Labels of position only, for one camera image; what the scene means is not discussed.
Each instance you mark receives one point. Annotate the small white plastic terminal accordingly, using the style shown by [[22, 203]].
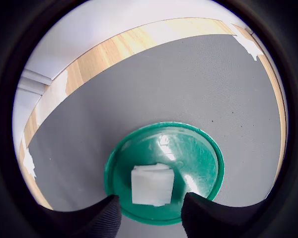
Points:
[[151, 184]]

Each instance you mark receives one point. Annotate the round green lid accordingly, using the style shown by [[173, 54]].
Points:
[[196, 153]]

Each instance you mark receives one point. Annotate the white tape piece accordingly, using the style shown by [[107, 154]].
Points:
[[249, 42], [29, 162]]

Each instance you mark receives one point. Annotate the white partition panel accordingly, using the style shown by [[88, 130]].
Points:
[[24, 109], [89, 29]]

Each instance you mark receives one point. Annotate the dark grey mat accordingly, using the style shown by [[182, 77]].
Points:
[[151, 94]]

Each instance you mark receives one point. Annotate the white partition joint profile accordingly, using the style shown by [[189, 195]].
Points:
[[33, 81]]

